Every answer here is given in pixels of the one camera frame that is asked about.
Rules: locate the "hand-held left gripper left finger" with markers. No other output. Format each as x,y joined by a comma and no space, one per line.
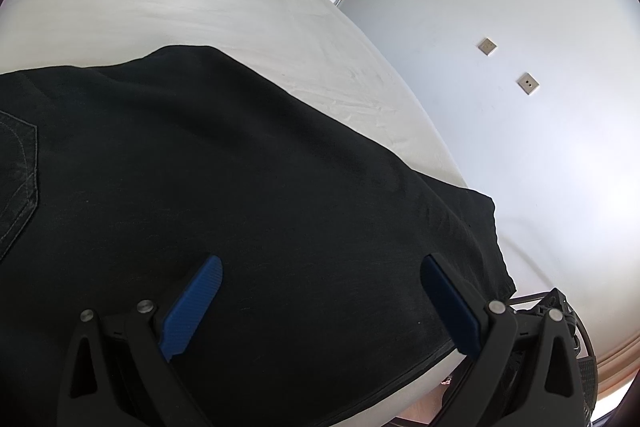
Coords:
192,307

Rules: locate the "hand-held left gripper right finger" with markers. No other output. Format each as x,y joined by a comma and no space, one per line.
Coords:
450,304

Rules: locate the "black denim pants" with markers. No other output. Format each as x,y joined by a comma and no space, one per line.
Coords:
225,187

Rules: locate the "beige wall socket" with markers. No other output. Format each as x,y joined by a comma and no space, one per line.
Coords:
486,46
527,83

